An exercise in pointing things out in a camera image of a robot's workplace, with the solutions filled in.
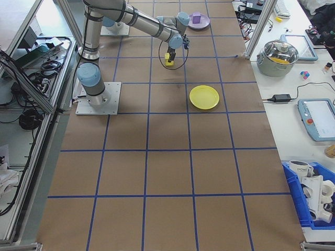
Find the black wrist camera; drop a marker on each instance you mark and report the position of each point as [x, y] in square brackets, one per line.
[185, 43]

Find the aluminium profile post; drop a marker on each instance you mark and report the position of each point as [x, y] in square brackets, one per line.
[256, 34]

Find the small colourful toy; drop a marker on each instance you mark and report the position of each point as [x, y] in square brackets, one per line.
[305, 75]

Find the blue plastic bin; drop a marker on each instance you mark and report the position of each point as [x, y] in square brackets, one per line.
[293, 198]

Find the white plastic pipe fitting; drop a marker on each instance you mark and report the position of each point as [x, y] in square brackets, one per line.
[318, 193]

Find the green circuit board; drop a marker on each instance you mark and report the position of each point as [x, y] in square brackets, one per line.
[42, 49]

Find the light wooden piece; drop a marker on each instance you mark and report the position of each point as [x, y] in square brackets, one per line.
[330, 151]

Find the blue grey teach pendant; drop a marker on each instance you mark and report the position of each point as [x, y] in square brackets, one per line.
[319, 117]
[301, 47]

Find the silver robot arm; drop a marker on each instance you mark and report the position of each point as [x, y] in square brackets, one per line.
[91, 39]

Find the purple round plate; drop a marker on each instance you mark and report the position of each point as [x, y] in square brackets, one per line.
[205, 23]

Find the purple block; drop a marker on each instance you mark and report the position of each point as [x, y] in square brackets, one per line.
[196, 18]

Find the yellow round plate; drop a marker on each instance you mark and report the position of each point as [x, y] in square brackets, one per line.
[204, 97]

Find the white keyboard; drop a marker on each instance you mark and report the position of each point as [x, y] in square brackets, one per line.
[281, 8]

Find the yellow block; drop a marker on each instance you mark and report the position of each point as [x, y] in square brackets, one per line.
[168, 63]

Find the dark grey box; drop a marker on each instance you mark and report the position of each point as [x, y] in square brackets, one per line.
[27, 38]

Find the white square base plate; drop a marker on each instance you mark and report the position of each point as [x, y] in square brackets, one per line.
[123, 31]
[112, 104]

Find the white cloth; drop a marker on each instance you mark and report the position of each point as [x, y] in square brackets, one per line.
[8, 177]

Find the flat black electronics box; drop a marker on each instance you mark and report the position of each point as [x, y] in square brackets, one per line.
[251, 8]

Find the black power adapter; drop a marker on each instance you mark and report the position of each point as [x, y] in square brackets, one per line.
[282, 98]

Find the small yellow brick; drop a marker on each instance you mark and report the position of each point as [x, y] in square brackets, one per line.
[279, 19]

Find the metal bar frame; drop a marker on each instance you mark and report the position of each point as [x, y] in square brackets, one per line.
[26, 85]

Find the stainless steel pot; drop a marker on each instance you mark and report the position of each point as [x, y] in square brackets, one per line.
[274, 66]

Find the white printed mug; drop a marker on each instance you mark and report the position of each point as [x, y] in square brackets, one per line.
[299, 170]

